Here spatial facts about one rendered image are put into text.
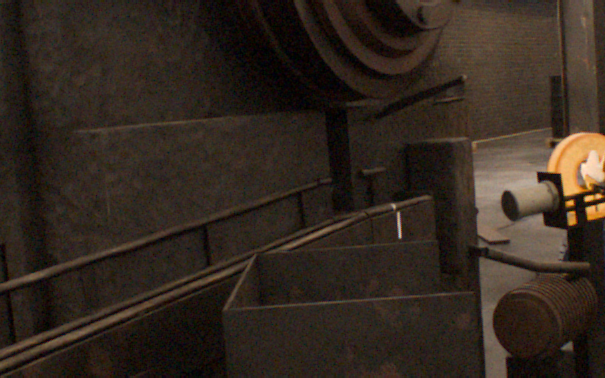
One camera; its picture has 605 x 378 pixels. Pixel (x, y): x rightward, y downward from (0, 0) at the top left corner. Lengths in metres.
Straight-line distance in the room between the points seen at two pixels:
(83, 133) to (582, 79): 9.32
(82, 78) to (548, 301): 0.86
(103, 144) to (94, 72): 0.11
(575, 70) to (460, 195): 8.73
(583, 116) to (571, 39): 0.88
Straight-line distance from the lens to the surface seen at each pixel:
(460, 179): 1.51
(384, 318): 0.69
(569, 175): 1.67
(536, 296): 1.52
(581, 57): 10.19
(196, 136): 1.13
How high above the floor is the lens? 0.88
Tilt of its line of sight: 5 degrees down
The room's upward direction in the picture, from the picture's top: 5 degrees counter-clockwise
